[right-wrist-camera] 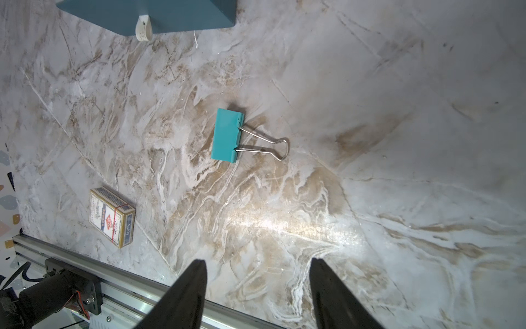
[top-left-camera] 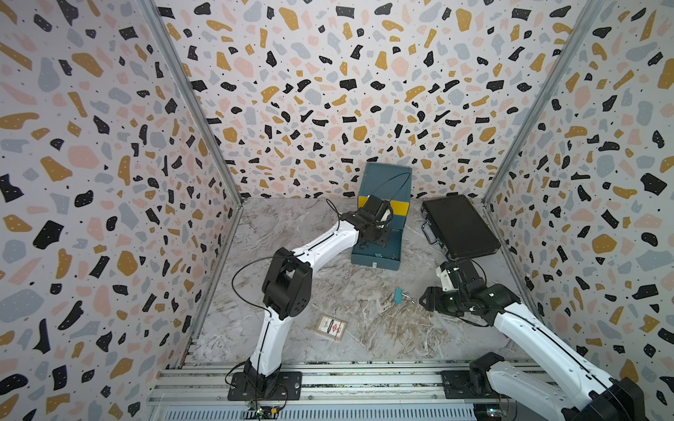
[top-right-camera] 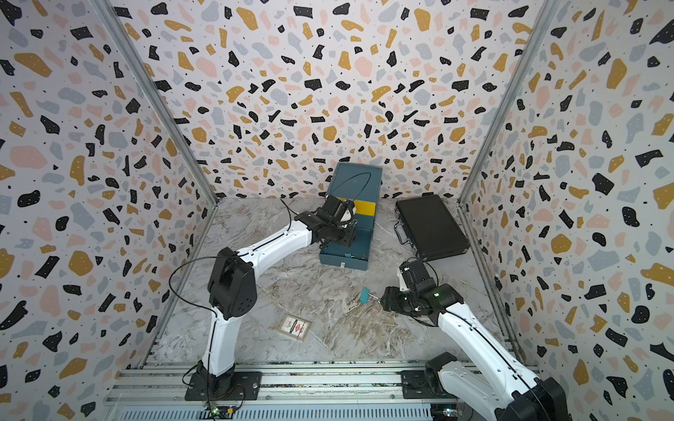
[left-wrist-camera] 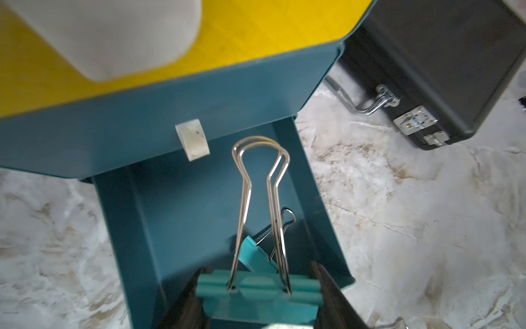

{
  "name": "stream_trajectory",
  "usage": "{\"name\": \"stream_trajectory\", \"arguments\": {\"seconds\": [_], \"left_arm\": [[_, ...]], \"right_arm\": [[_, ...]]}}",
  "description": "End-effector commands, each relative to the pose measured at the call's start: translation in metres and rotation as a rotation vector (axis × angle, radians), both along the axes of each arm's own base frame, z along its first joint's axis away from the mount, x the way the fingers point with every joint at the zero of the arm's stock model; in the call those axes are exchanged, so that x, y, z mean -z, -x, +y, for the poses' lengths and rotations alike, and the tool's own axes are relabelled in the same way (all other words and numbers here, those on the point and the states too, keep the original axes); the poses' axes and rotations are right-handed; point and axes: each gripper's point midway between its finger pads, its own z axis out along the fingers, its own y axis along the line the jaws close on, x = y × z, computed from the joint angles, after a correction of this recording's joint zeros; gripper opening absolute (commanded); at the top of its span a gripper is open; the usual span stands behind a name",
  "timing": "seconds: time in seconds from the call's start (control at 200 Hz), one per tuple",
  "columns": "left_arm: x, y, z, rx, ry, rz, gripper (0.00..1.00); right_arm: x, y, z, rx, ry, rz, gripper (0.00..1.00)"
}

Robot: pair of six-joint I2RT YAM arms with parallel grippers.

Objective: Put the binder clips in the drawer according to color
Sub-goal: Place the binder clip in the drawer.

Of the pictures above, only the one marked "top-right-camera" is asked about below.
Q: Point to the yellow top drawer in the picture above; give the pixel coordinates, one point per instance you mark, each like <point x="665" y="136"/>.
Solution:
<point x="364" y="207"/>

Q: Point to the teal drawer cabinet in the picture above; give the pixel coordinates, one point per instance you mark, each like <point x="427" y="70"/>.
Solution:
<point x="356" y="182"/>

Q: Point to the small packaged card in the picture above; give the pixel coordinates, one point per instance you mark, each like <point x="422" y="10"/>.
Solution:
<point x="294" y="327"/>

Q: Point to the teal binder clip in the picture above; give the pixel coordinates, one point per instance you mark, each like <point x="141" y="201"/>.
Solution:
<point x="368" y="297"/>

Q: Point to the teal bottom drawer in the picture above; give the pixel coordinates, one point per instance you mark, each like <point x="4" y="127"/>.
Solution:
<point x="356" y="256"/>

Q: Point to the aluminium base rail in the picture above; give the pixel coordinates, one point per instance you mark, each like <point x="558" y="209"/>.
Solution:
<point x="351" y="390"/>

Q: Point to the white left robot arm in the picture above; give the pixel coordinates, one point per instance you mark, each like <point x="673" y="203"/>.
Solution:
<point x="232" y="286"/>

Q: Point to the black ribbed briefcase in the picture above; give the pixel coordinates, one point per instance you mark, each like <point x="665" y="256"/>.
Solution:
<point x="427" y="225"/>

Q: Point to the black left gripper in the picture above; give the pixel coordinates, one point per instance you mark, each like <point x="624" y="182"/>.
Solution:
<point x="350" y="235"/>

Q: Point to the aluminium corner post right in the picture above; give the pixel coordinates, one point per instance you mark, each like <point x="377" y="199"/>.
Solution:
<point x="542" y="23"/>

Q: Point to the aluminium corner post left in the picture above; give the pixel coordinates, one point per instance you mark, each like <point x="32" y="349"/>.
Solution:
<point x="110" y="20"/>

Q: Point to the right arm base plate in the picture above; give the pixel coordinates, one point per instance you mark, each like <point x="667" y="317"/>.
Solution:
<point x="422" y="384"/>

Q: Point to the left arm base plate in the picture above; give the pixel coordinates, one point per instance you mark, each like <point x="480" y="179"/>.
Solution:
<point x="232" y="385"/>

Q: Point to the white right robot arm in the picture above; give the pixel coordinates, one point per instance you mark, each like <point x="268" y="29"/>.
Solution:
<point x="503" y="389"/>

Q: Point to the aluminium corner post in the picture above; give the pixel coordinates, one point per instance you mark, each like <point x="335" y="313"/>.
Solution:
<point x="542" y="23"/>
<point x="110" y="20"/>

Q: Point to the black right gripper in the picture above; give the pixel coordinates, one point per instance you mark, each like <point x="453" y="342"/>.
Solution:
<point x="389" y="300"/>

